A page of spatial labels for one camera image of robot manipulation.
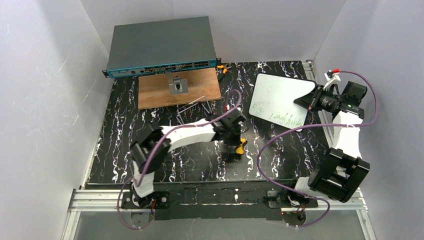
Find yellow black whiteboard eraser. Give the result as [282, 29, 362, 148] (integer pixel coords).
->
[235, 138, 248, 155]

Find white whiteboard black frame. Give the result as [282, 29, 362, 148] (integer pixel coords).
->
[248, 73, 317, 129]

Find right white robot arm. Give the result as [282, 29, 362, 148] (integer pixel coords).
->
[294, 81, 370, 203]

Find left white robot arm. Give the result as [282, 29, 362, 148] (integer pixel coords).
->
[130, 108, 247, 198]

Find brown wooden board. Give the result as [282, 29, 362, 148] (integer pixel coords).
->
[137, 67, 222, 110]

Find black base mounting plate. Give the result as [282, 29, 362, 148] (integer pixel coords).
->
[120, 180, 305, 221]

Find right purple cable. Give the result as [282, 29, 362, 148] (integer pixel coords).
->
[255, 70, 379, 229]

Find orange handled pliers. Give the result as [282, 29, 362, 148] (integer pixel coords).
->
[217, 63, 232, 81]

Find grey metal stand bracket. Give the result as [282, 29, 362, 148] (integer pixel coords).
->
[165, 72, 189, 95]

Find grey network switch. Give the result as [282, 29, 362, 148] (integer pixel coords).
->
[104, 16, 218, 78]

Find aluminium rail frame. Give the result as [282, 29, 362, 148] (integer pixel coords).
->
[69, 61, 361, 231]

